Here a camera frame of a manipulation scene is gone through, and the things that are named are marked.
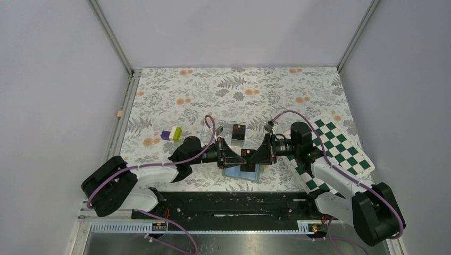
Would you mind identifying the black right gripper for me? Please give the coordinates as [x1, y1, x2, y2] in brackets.
[248, 133, 299, 166]

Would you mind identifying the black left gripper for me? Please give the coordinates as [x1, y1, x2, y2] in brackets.
[189, 137, 247, 169]

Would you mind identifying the green card holder wallet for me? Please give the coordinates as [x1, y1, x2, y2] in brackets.
[222, 165, 264, 181]

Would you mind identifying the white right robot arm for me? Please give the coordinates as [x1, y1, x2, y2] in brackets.
[248, 122, 406, 246]

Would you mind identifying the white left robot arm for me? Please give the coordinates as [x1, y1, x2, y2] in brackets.
[81, 136, 247, 218]

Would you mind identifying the dark credit card stack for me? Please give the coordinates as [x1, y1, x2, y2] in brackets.
[231, 124, 246, 141]

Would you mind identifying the purple white green block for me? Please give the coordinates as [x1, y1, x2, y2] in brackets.
[160, 126, 182, 142]

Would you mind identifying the green white checkerboard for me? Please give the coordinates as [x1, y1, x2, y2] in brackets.
[282, 115, 375, 194]

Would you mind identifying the floral patterned table mat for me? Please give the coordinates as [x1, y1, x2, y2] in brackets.
[120, 67, 376, 193]

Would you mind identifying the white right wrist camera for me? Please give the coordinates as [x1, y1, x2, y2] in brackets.
[264, 120, 278, 134]

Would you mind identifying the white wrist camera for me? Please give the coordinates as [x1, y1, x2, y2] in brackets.
[214, 126, 224, 138]
[264, 120, 278, 134]

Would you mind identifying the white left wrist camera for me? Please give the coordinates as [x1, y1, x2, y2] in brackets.
[214, 126, 224, 138]

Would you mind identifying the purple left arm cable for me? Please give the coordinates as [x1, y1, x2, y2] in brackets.
[86, 114, 216, 255]

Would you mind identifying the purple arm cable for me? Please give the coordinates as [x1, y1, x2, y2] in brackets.
[86, 114, 216, 255]
[273, 110, 405, 255]

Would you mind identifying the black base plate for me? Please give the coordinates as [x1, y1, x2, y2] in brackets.
[151, 191, 324, 231]

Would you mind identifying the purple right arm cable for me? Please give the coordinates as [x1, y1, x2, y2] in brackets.
[273, 110, 405, 255]

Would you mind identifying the aluminium frame rail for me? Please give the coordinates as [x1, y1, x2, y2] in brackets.
[67, 69, 142, 254]

